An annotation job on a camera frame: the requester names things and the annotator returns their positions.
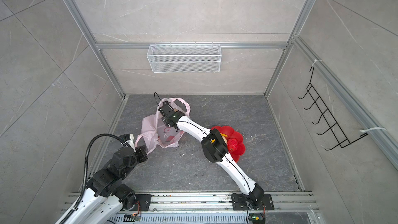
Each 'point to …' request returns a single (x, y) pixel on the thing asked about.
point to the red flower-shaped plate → (230, 134)
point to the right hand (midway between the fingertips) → (173, 115)
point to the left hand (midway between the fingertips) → (146, 143)
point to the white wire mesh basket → (184, 58)
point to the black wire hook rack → (342, 140)
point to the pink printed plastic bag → (154, 132)
